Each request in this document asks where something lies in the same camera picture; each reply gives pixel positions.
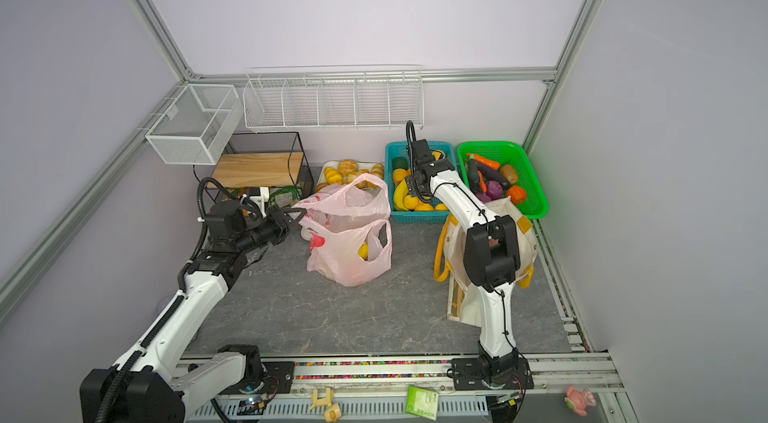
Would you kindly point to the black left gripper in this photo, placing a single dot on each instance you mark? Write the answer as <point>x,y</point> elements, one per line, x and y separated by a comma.
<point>280,223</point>

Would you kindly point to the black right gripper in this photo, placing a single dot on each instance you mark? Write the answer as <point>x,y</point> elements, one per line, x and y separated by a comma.
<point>412,184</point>

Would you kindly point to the pink plastic grocery bag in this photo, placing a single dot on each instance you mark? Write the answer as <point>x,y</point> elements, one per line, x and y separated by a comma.
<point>339,219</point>

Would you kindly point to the white canvas tote bag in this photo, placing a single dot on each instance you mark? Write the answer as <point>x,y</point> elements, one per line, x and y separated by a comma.
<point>464,304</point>

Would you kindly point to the yellow banana bunch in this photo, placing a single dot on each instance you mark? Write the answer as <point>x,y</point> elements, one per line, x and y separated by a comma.
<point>363,251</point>

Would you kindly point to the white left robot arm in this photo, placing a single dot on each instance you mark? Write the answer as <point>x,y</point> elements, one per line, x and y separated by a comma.
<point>140,386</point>

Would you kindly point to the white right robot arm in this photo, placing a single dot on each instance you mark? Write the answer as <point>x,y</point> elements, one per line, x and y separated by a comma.
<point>492,257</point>

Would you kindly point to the loose yellow banana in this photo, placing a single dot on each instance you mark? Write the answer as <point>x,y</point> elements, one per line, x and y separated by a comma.
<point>400,194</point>

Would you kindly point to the green snack packet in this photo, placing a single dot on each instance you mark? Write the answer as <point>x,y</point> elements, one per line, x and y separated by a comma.
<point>284,197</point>

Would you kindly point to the teal plastic basket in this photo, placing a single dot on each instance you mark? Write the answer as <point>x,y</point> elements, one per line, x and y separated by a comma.
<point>398,149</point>

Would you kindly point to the dark green cucumber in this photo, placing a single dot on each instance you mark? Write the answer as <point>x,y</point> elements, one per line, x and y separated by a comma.
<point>473,178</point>

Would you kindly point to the striped croissant bread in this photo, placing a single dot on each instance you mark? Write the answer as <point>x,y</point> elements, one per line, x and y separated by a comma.
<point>333,176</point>

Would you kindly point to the orange carrot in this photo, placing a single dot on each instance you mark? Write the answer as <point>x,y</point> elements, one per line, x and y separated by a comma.
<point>484,161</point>

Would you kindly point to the white bread tray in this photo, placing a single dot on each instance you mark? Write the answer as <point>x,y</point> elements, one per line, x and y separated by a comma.
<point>377,169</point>

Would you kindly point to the long dark eggplant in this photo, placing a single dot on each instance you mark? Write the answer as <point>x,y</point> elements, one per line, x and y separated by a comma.
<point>493,175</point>

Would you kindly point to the round bread roll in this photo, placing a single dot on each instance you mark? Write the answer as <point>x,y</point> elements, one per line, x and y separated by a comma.
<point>347,166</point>

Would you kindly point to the small purple onion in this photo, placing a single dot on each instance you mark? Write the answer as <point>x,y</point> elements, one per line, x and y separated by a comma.
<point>494,190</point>

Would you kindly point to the brown potato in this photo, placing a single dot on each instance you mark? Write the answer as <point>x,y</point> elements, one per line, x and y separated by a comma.
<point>510,174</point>

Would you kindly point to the green plastic basket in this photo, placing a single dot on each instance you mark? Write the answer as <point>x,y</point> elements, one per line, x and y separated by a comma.
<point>536,205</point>

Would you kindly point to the white mesh box basket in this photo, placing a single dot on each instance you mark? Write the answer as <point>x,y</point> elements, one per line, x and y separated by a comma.
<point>197,125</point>

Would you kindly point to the green card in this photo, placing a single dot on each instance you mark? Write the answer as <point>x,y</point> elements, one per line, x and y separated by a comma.
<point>422,403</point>

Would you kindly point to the pink toy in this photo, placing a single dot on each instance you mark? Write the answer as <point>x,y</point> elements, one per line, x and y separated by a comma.
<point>579,401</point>

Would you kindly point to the black wire shelf rack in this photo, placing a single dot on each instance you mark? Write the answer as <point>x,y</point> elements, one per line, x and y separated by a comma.
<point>255,163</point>

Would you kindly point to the white wire wall basket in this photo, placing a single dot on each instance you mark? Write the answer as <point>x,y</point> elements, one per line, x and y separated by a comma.
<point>333,97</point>

